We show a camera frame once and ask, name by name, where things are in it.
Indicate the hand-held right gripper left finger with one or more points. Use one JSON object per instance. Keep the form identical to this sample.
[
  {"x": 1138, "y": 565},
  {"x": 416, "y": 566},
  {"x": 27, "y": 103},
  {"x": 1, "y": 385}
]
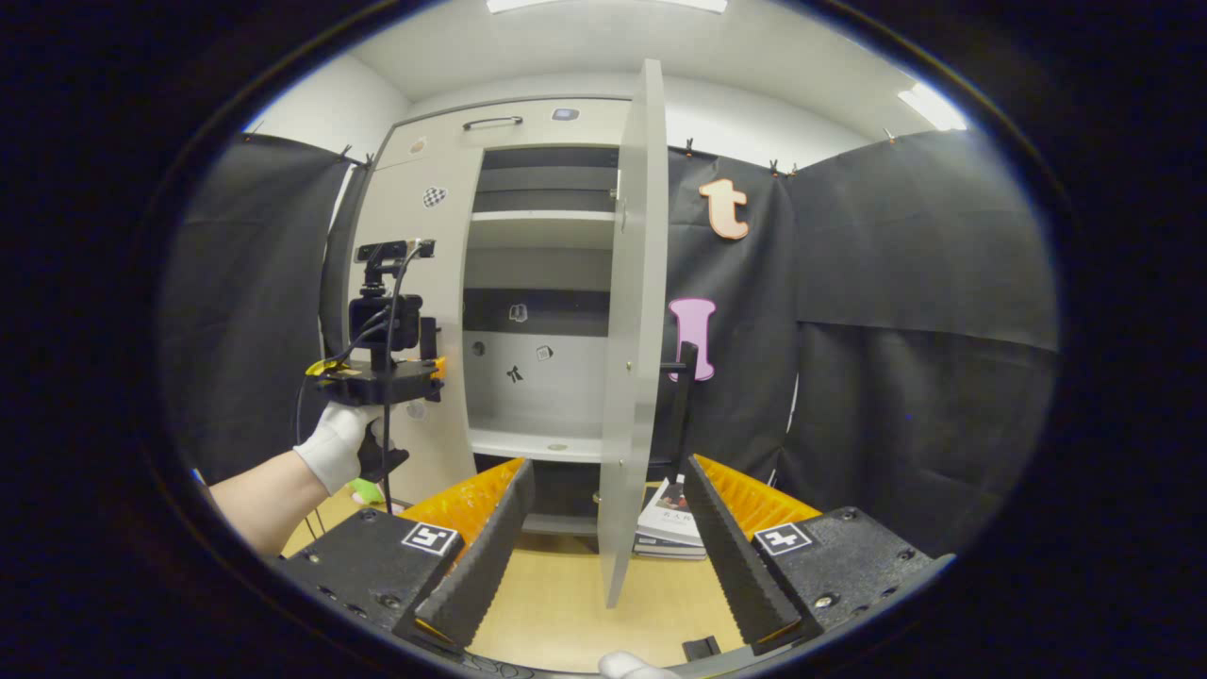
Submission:
[{"x": 486, "y": 556}]

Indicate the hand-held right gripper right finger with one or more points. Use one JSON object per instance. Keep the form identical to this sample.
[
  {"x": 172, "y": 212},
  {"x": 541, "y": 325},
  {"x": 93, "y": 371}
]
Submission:
[{"x": 731, "y": 566}]

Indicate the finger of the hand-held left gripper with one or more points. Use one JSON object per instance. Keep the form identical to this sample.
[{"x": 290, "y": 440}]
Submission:
[{"x": 429, "y": 339}]

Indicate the grey shoe cabinet door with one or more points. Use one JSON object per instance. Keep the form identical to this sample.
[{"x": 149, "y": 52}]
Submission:
[
  {"x": 443, "y": 264},
  {"x": 632, "y": 377}
]

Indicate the grey double-door shoe cabinet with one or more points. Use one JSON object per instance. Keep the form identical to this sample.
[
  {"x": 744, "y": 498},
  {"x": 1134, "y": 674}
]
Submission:
[{"x": 566, "y": 396}]

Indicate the white cabinet shelf board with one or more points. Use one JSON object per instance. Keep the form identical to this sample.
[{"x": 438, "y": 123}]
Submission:
[
  {"x": 528, "y": 443},
  {"x": 537, "y": 231}
]

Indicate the pile of books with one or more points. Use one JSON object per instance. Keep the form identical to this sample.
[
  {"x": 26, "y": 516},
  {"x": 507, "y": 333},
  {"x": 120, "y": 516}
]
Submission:
[{"x": 669, "y": 523}]

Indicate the pink green star plush toy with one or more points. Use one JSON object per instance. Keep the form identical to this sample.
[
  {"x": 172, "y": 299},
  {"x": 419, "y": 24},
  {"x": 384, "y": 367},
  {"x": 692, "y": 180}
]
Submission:
[{"x": 366, "y": 491}]

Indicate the black backdrop cloth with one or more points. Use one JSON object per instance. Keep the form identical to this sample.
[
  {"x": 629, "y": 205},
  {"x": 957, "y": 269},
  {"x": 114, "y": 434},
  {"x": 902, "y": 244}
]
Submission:
[{"x": 896, "y": 283}]

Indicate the wide ceiling light panel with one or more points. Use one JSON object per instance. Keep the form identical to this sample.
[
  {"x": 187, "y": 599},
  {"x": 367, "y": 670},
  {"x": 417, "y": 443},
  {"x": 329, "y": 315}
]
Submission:
[{"x": 603, "y": 5}]

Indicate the narrow ceiling light panel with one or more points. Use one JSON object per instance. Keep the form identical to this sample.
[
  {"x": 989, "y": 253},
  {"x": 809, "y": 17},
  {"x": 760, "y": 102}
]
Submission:
[{"x": 934, "y": 106}]

